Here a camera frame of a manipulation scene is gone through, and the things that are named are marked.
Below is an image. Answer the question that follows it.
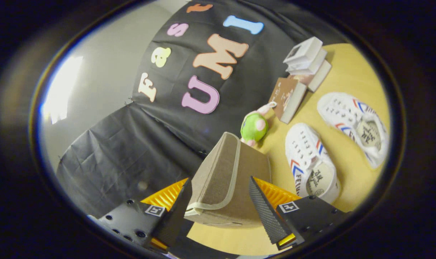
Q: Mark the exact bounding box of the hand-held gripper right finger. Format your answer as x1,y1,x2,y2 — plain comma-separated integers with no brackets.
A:
249,176,352,251

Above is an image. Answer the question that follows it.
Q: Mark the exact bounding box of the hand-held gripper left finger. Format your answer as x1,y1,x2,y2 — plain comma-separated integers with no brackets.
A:
88,177,194,252

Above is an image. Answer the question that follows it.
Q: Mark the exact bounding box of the beige fabric storage box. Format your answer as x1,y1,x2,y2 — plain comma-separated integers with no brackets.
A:
184,132,272,228

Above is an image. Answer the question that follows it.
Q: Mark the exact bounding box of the white canvas shoe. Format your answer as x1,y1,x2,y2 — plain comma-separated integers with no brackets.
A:
317,92,390,169
285,123,341,204

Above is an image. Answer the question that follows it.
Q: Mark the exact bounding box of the green pink plush toy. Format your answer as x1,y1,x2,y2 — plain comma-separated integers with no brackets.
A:
240,101,277,147

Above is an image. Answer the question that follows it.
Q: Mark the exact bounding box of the brown cover book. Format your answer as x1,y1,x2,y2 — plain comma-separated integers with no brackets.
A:
268,77,307,124

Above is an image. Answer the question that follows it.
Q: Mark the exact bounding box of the black backdrop cloth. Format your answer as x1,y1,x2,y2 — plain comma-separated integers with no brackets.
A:
56,0,351,218

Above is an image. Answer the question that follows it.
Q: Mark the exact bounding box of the pink cover thick book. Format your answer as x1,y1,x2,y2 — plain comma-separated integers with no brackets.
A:
289,60,332,92

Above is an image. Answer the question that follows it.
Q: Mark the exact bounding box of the white thin book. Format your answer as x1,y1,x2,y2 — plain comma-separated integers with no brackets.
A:
286,49,328,76

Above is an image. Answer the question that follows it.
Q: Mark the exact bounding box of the white boxed book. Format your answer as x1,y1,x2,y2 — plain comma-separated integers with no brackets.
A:
283,36,323,67

